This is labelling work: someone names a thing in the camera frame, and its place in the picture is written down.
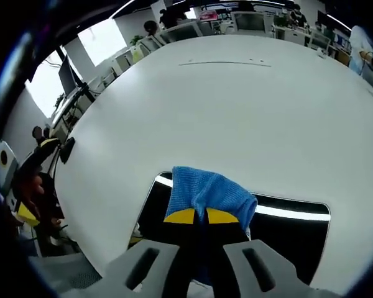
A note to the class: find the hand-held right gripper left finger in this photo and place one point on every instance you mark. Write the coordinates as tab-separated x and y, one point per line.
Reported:
149	267

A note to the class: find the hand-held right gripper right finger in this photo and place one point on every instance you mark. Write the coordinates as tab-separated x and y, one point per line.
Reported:
261	267

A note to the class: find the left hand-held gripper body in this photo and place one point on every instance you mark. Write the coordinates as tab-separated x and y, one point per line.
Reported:
6	163

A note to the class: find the blue cleaning cloth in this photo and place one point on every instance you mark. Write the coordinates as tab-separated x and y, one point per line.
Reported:
205	187

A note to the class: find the black desk clamp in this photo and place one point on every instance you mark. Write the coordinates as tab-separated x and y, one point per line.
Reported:
67	150

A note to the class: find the grey office chair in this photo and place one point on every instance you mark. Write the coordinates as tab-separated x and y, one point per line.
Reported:
71	273

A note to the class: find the dark computer monitor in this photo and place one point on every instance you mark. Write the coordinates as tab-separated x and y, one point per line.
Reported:
69	76

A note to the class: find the green potted plant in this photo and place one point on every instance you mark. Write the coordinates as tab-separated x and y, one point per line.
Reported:
136	39

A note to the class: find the white mesh office chair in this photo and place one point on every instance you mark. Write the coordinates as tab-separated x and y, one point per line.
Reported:
248	21
320	40
181	32

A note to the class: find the small grey object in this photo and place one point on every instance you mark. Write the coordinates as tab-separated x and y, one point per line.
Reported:
322	55

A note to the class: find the red display screen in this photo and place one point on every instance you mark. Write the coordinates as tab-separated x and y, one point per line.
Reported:
208	15

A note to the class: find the small desk with black frame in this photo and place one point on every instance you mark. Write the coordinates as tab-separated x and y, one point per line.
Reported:
71	107

